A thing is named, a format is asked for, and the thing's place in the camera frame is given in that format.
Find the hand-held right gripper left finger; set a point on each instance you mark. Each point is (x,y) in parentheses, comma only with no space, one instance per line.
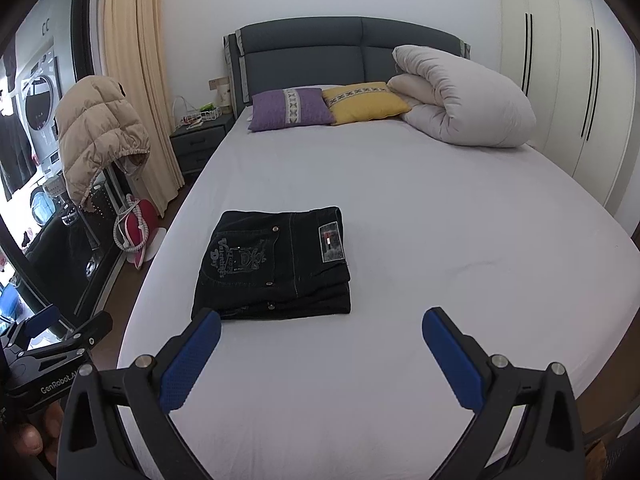
(192,360)

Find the beige curtain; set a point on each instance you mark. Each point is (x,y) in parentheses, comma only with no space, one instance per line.
(135,60)

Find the beige puffer jacket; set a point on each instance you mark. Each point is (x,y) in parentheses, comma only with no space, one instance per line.
(100,135)

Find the white appliance base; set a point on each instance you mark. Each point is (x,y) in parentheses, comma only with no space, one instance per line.
(152,252)

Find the purple pillow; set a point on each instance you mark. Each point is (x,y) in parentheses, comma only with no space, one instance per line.
(290,110)

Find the dark grey nightstand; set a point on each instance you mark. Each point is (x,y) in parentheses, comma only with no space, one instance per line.
(200,145)

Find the grey upholstered headboard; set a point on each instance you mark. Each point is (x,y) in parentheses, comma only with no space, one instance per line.
(300,55)

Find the white washing machine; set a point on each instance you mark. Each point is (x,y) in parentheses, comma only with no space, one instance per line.
(40,105)

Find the dark denim pants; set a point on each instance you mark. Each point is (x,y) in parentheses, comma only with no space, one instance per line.
(275,270)

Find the black framed glass door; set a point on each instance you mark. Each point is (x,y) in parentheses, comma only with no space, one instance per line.
(82,20)

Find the person's left hand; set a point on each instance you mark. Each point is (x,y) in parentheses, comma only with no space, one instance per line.
(30,442)

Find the wall socket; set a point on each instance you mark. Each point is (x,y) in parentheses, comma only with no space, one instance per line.
(217,84)

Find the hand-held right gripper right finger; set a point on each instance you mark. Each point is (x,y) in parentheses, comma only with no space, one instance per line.
(452,360)

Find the white folded duvet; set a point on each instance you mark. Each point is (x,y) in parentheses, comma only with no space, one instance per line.
(465,100)

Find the yellow pillow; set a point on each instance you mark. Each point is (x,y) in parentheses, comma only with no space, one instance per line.
(365,105)

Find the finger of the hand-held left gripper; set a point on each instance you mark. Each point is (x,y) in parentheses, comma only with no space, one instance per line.
(42,319)
(90,329)

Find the bed with white sheet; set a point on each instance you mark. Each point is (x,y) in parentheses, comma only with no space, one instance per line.
(400,210)

